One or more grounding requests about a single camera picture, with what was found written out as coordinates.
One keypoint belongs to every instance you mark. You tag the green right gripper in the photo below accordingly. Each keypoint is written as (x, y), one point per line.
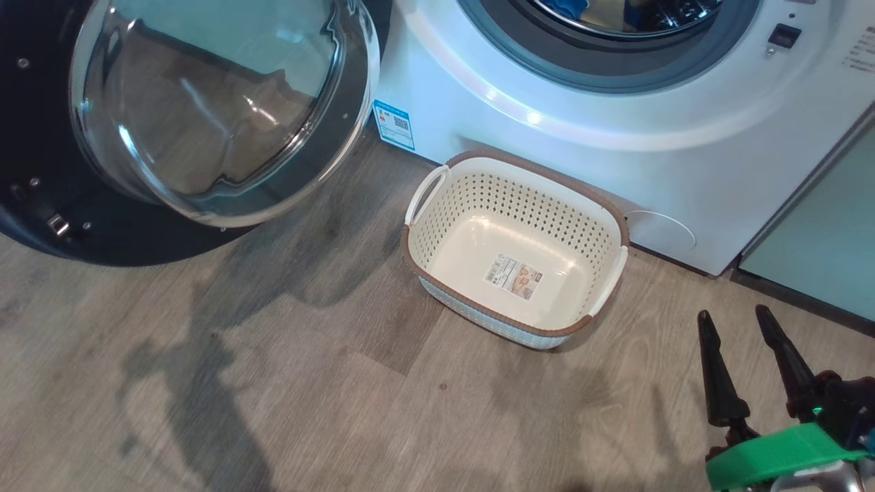
(772, 458)

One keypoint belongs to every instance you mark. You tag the cream garment blue cartoon print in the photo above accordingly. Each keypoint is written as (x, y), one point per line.
(567, 7)

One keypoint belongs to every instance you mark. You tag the black round washer door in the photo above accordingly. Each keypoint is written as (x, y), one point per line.
(205, 137)

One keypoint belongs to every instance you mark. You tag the white front-load washing machine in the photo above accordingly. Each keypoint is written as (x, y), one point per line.
(615, 171)

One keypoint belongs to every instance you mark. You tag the pale green cabinet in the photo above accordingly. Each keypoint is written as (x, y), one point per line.
(820, 253)

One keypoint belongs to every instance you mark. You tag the round white filter cover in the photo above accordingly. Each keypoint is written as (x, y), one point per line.
(663, 236)

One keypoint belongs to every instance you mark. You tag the basket product label sticker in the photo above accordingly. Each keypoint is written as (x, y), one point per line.
(513, 277)

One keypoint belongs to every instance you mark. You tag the cream laundry basket brown rim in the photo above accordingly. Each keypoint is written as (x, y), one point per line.
(465, 239)

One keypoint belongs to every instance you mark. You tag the blue energy label sticker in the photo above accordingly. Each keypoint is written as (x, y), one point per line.
(394, 124)

